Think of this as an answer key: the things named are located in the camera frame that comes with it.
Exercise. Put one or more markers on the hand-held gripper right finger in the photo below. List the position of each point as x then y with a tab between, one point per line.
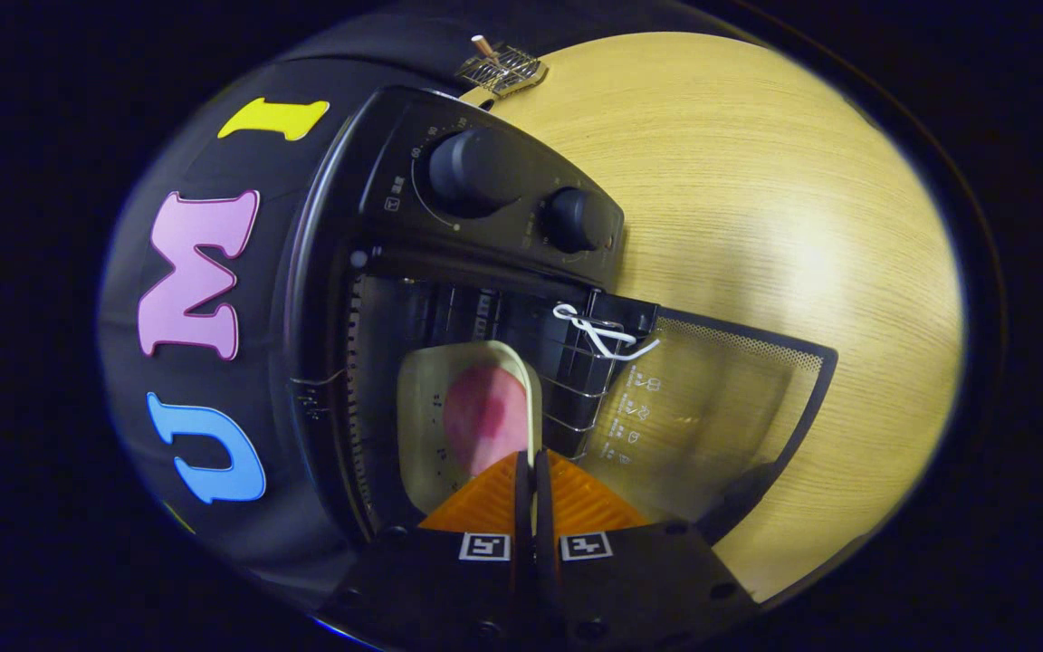
630	589

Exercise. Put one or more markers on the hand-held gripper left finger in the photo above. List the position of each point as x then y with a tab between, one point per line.
449	589

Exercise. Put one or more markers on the cream square plate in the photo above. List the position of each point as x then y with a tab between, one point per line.
422	435

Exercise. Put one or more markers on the pink round ham slice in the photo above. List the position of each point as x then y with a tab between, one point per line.
485	417

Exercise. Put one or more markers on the black toaster oven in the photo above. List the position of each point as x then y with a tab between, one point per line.
485	226

